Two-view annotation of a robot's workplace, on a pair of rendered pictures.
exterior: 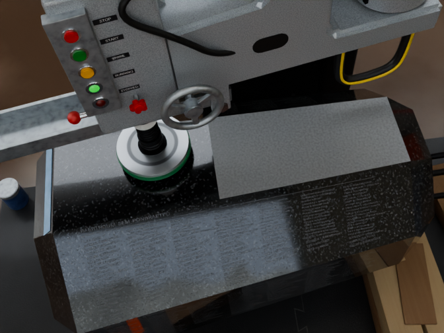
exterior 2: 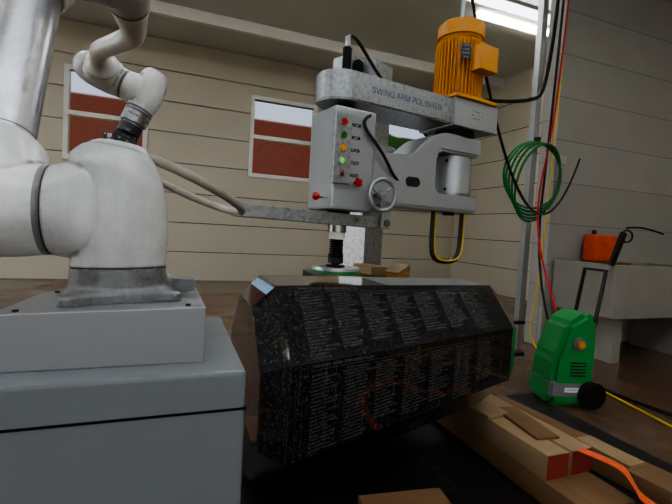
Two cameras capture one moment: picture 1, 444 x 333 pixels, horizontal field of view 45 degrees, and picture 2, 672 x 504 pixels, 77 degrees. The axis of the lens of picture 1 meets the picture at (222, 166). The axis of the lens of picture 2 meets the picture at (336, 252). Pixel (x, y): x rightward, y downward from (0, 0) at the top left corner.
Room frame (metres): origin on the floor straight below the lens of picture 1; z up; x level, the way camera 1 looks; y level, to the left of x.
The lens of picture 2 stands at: (-0.86, 0.87, 1.02)
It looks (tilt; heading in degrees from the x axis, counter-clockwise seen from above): 3 degrees down; 339
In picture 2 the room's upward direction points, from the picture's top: 3 degrees clockwise
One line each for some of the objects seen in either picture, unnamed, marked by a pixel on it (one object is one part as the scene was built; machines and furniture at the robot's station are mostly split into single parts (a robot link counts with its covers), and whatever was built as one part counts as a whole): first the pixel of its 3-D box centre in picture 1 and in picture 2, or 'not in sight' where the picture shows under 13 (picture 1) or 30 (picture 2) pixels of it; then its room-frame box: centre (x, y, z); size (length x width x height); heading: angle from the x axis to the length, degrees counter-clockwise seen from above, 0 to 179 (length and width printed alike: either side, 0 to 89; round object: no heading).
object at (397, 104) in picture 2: not in sight; (407, 112); (0.93, -0.16, 1.60); 0.96 x 0.25 x 0.17; 99
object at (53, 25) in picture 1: (86, 67); (341, 148); (0.75, 0.24, 1.35); 0.08 x 0.03 x 0.28; 99
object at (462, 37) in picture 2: not in sight; (461, 66); (0.97, -0.46, 1.88); 0.31 x 0.28 x 0.40; 9
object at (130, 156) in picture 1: (152, 144); (335, 267); (0.88, 0.19, 0.85); 0.21 x 0.21 x 0.01
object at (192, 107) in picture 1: (188, 96); (377, 195); (0.78, 0.05, 1.18); 0.15 x 0.10 x 0.15; 99
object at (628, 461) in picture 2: not in sight; (608, 450); (0.41, -0.99, 0.10); 0.25 x 0.10 x 0.01; 2
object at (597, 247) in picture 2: not in sight; (603, 247); (2.09, -3.11, 1.00); 0.50 x 0.22 x 0.33; 90
